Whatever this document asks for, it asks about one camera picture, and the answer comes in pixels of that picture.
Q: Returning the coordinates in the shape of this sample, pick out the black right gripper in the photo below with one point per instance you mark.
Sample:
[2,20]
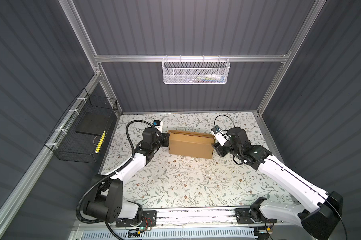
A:
[218,148]

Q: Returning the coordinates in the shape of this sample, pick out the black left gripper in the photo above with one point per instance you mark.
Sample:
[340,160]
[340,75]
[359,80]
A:
[164,137]

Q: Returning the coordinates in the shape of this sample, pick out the brown cardboard box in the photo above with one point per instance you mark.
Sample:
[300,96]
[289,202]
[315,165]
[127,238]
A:
[191,144]

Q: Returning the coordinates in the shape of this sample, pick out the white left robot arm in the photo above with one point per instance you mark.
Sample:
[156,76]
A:
[103,201]

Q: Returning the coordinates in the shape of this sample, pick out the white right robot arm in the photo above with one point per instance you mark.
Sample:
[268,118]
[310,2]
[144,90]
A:
[317,211]

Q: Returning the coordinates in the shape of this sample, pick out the yellow marker pen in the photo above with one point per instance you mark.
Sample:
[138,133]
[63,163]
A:
[100,142]

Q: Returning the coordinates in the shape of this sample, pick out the black foam pad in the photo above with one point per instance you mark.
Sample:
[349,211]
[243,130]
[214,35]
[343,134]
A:
[92,124]

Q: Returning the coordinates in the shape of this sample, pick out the items in white basket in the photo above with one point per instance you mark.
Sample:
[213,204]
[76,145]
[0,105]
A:
[213,78]

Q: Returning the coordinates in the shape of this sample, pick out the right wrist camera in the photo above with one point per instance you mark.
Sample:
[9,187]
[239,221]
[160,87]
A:
[221,137]

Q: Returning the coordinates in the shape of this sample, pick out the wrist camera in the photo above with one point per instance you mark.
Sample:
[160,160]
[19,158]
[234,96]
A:
[221,137]
[158,125]

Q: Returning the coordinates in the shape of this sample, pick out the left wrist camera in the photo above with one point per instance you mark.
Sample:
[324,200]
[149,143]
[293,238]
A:
[158,125]

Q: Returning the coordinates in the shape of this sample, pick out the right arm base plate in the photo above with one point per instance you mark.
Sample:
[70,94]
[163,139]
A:
[246,216]

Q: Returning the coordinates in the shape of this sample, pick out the black wire mesh basket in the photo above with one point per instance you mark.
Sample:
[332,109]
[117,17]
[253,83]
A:
[67,145]

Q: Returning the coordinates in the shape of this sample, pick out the white wire mesh basket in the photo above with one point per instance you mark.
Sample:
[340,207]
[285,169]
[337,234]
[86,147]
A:
[176,70]

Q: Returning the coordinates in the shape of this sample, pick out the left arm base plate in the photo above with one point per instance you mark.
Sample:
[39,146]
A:
[144,219]

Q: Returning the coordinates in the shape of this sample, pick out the white perforated front rail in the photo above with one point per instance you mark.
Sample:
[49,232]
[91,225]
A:
[193,233]

